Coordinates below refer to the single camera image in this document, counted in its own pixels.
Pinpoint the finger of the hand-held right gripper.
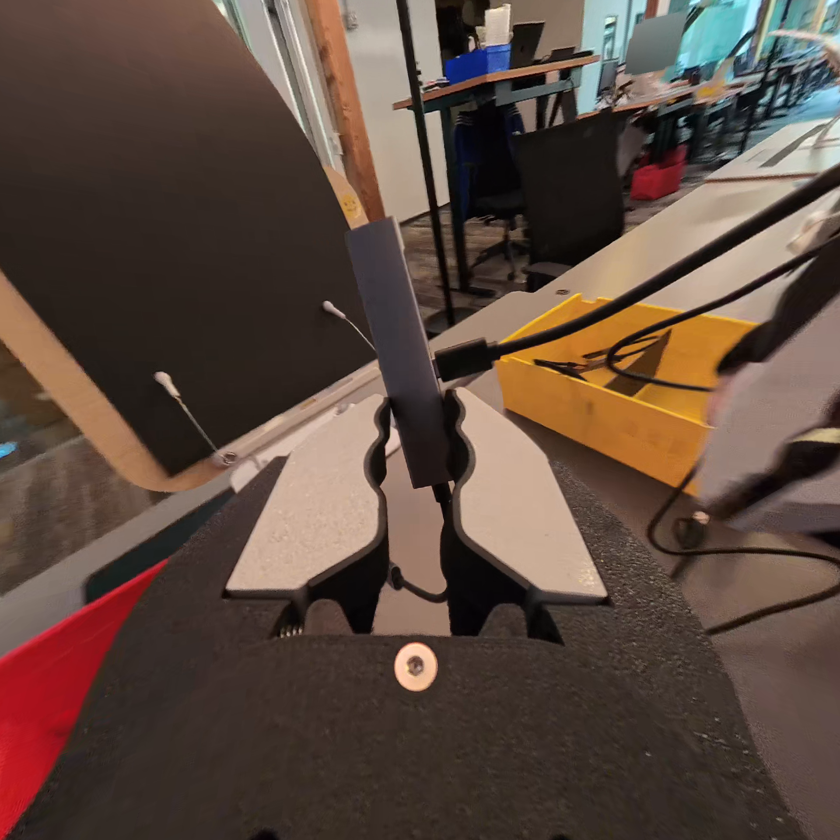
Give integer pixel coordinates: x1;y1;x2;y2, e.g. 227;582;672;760
696;305;840;508
727;465;840;537

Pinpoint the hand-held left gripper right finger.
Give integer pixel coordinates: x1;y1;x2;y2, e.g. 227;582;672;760
444;387;610;637

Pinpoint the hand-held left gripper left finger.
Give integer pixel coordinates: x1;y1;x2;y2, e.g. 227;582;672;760
224;394;391;636

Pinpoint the thin black usb cable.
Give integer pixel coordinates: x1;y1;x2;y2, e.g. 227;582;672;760
605;249;821;395

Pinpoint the yellow plastic bin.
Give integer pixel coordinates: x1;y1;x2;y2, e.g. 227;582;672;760
495;293;762;490

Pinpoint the thick black usb-c cable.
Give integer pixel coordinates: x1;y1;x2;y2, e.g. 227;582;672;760
433;169;840;384

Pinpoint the grey usb hub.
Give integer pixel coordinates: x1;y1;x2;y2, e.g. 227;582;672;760
344;215;465;605

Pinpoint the red plastic bin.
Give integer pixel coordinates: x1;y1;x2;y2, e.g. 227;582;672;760
0;558;168;837

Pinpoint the red bag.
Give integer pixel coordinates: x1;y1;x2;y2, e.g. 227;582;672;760
630;146;690;201

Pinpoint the blue and black office chair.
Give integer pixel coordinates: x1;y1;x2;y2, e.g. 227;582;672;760
453;105;532;277

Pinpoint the black panel on wooden board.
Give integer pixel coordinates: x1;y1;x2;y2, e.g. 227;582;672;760
0;0;388;493

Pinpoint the black stand pole with base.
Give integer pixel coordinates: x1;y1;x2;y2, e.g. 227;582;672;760
394;0;460;329

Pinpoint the wooden desk with teal legs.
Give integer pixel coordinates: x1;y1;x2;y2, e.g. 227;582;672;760
392;54;601;296

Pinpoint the dark laptop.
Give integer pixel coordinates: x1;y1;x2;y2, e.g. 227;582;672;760
508;21;547;70

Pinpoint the blue plastic bin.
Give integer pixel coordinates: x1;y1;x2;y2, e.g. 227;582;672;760
445;42;513;86

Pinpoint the thin black cable silver plug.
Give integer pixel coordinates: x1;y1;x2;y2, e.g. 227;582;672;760
646;459;840;636

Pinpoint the white peg with wire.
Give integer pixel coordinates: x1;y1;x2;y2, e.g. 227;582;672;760
153;371;237;468
322;300;378;352

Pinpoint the wooden post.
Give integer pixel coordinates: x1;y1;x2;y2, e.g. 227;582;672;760
303;0;387;224

